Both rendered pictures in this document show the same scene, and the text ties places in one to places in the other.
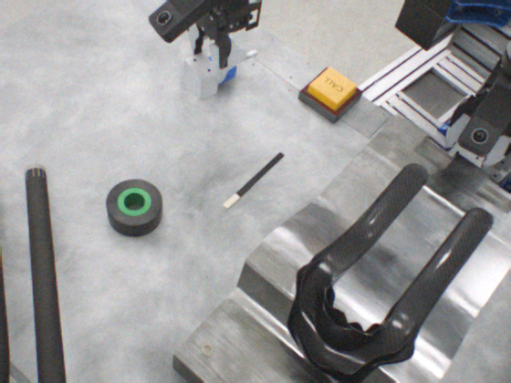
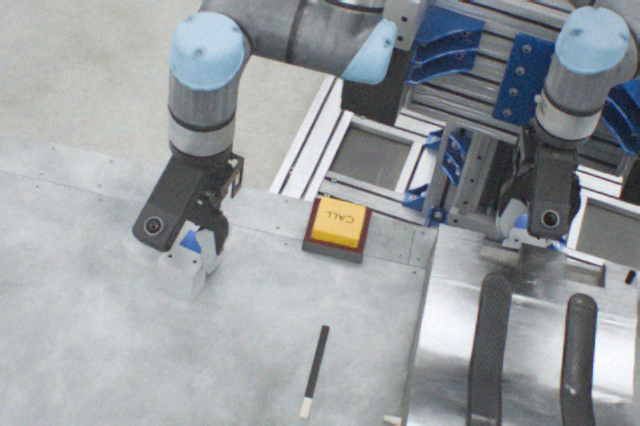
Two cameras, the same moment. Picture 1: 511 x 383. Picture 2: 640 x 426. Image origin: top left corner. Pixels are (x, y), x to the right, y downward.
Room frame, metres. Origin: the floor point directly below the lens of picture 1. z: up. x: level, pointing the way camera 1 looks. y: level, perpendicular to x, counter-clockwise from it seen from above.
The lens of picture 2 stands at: (-0.19, 0.40, 2.03)
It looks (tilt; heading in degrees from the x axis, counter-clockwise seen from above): 48 degrees down; 333
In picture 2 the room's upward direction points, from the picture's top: 10 degrees clockwise
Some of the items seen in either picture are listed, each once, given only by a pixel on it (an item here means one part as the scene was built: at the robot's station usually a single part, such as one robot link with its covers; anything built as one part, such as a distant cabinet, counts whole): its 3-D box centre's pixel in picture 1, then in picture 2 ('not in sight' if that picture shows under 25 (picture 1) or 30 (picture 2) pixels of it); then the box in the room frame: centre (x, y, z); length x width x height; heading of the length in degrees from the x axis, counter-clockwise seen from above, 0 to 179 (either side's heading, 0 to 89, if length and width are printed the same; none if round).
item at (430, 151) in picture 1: (431, 158); (498, 260); (0.62, -0.26, 0.87); 0.05 x 0.05 x 0.04; 60
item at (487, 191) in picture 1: (493, 201); (581, 279); (0.56, -0.35, 0.87); 0.05 x 0.05 x 0.04; 60
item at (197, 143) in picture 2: not in sight; (199, 122); (0.74, 0.11, 1.07); 0.08 x 0.08 x 0.05
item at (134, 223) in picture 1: (134, 207); not in sight; (0.46, 0.16, 0.82); 0.08 x 0.08 x 0.04
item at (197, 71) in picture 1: (224, 66); (200, 247); (0.76, 0.09, 0.83); 0.13 x 0.05 x 0.05; 136
